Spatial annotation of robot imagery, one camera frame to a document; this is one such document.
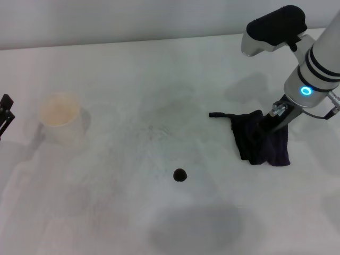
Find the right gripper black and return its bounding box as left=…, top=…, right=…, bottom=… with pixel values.
left=261, top=93, right=303, bottom=133

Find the dark purple rag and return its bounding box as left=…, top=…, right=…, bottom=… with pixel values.
left=209, top=109, right=291, bottom=167

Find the white paper cup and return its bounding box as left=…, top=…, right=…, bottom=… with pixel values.
left=39, top=92, right=86, bottom=146

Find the black water stain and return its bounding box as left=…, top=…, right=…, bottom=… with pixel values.
left=173, top=168, right=189, bottom=183

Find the grey cable with metal plug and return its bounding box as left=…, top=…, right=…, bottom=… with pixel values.
left=302, top=91, right=340, bottom=121

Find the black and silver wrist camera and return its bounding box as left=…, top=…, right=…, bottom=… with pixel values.
left=241, top=5, right=309, bottom=57

